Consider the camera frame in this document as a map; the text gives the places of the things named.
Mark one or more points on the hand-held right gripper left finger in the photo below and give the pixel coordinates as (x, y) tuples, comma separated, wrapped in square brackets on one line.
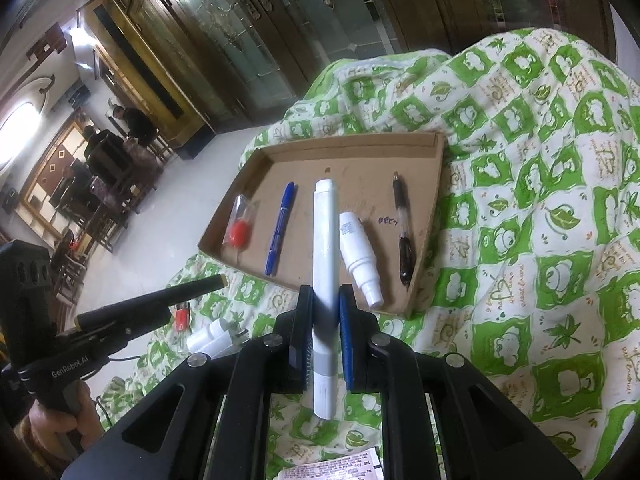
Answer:
[(299, 340)]

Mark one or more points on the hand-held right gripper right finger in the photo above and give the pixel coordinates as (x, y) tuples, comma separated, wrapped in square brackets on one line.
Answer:
[(352, 345)]

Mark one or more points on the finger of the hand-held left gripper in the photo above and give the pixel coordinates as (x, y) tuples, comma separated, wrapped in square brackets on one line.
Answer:
[(145, 307)]

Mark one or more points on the white charger adapter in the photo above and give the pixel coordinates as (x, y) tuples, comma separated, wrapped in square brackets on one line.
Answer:
[(227, 344)]

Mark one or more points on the white spray bottle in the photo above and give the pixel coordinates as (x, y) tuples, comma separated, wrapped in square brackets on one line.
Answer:
[(355, 250)]

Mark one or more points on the blue marker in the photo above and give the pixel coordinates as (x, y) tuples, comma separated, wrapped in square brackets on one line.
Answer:
[(277, 240)]

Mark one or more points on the white marker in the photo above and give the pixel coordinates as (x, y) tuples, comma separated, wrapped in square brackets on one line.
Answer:
[(325, 240)]

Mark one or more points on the black clear pen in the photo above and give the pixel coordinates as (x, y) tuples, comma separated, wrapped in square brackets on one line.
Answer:
[(405, 255)]

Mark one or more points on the red item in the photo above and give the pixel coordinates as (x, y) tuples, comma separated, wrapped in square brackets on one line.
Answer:
[(238, 232)]

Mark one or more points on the white tube with printed label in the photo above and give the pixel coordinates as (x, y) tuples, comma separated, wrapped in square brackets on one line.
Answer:
[(330, 467)]

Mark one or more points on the brown cardboard tray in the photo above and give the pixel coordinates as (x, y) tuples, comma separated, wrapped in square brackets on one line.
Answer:
[(350, 170)]

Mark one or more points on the person's left forearm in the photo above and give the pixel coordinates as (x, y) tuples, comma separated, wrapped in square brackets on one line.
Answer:
[(40, 455)]

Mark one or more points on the person's left hand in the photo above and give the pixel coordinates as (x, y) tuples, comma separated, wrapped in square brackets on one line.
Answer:
[(85, 417)]

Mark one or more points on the red clear lighter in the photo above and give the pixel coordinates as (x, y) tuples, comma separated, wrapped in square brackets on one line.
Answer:
[(181, 319)]

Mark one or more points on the wooden framed patterned screen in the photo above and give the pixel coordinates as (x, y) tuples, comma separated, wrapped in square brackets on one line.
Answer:
[(55, 175)]

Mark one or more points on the row of wooden chairs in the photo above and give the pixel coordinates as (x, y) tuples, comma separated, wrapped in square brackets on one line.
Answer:
[(110, 195)]

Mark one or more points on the oval bright window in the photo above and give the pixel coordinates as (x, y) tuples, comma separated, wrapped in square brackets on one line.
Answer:
[(20, 120)]

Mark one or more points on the green white printed blanket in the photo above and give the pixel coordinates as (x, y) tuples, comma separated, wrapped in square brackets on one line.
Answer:
[(525, 210)]

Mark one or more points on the golden wooden cabinet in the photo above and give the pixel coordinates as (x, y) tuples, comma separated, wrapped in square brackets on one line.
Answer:
[(145, 75)]

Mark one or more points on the wooden glass door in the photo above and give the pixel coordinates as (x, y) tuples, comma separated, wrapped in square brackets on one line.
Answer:
[(300, 20)]

